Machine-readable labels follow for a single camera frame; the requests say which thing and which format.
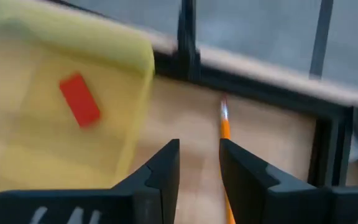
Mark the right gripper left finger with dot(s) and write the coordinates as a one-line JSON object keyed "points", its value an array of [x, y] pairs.
{"points": [[135, 202]]}

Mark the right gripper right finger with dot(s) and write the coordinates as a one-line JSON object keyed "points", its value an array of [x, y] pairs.
{"points": [[275, 199]]}

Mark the orange pencil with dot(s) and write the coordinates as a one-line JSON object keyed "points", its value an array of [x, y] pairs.
{"points": [[225, 127]]}

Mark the red eraser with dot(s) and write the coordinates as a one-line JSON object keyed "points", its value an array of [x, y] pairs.
{"points": [[79, 99]]}

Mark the yellow translucent plastic bin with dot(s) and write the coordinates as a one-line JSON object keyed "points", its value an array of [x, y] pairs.
{"points": [[26, 140]]}

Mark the black aluminium table frame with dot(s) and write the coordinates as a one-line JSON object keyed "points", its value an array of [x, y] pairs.
{"points": [[259, 91]]}

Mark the black upright bracket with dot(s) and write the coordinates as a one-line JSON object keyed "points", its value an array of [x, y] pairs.
{"points": [[187, 37]]}

